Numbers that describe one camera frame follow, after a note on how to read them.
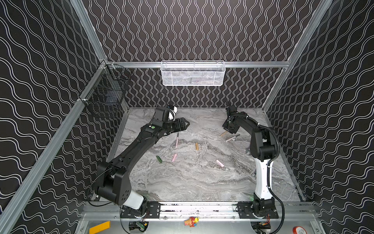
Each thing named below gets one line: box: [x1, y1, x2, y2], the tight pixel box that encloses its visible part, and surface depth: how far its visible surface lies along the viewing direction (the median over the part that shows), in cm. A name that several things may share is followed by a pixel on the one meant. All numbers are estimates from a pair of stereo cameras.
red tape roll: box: [292, 226, 308, 234], surface depth 69 cm
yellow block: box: [89, 220, 112, 234], surface depth 71 cm
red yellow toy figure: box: [184, 216, 200, 228], surface depth 70 cm
